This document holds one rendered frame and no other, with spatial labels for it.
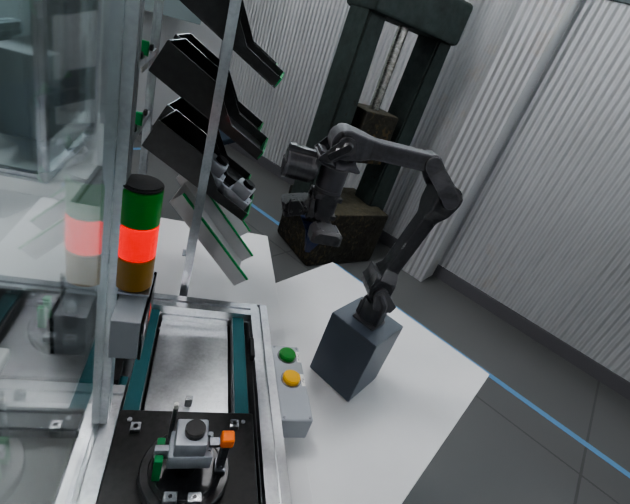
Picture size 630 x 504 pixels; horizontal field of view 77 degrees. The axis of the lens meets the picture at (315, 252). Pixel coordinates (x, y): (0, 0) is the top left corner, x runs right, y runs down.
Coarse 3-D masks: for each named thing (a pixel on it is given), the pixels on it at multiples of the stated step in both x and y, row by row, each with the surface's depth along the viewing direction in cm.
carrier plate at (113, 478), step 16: (128, 416) 70; (144, 416) 71; (160, 416) 71; (192, 416) 73; (208, 416) 74; (224, 416) 75; (240, 416) 76; (128, 432) 67; (144, 432) 68; (160, 432) 69; (240, 432) 74; (112, 448) 64; (128, 448) 65; (144, 448) 66; (240, 448) 71; (112, 464) 62; (128, 464) 63; (240, 464) 68; (112, 480) 60; (128, 480) 61; (240, 480) 66; (256, 480) 67; (112, 496) 59; (128, 496) 59; (224, 496) 63; (240, 496) 64; (256, 496) 65
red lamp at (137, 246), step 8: (120, 232) 50; (128, 232) 50; (136, 232) 50; (144, 232) 50; (152, 232) 51; (120, 240) 50; (128, 240) 50; (136, 240) 50; (144, 240) 51; (152, 240) 52; (120, 248) 51; (128, 248) 51; (136, 248) 51; (144, 248) 51; (152, 248) 52; (120, 256) 52; (128, 256) 51; (136, 256) 51; (144, 256) 52; (152, 256) 53
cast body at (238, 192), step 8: (224, 184) 99; (240, 184) 96; (248, 184) 97; (224, 192) 98; (232, 192) 97; (240, 192) 97; (248, 192) 97; (232, 200) 98; (240, 200) 98; (248, 200) 100
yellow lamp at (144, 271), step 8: (120, 264) 52; (128, 264) 52; (136, 264) 52; (144, 264) 53; (152, 264) 54; (120, 272) 53; (128, 272) 52; (136, 272) 53; (144, 272) 53; (152, 272) 55; (120, 280) 53; (128, 280) 53; (136, 280) 53; (144, 280) 54; (152, 280) 57; (120, 288) 54; (128, 288) 54; (136, 288) 54; (144, 288) 55
